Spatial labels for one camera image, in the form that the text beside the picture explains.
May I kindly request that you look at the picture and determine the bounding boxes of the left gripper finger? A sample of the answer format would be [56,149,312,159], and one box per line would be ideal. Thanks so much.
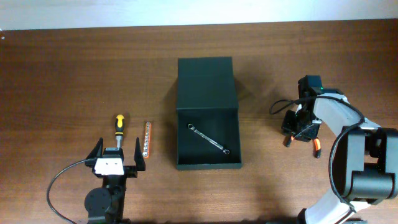
[86,138,103,159]
[134,137,146,172]

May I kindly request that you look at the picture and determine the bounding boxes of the orange black needle-nose pliers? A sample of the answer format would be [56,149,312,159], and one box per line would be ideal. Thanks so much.
[283,136,322,159]

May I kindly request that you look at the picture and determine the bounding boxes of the silver ratchet wrench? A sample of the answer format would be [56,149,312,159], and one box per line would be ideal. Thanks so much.
[187,123,230,154]

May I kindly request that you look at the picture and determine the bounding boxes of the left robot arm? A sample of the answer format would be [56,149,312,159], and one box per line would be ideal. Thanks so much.
[85,138,146,224]

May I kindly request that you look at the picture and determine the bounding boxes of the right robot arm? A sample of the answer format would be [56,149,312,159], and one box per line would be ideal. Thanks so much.
[282,75,397,223]

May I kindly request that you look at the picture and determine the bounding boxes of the yellow black screwdriver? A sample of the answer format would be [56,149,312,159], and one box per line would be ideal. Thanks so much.
[115,114,125,148]

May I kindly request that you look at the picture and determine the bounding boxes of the black open box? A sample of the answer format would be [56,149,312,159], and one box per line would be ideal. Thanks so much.
[176,57,243,170]

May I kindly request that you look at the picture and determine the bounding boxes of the orange socket bit rail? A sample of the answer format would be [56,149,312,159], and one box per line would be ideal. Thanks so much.
[142,121,152,159]

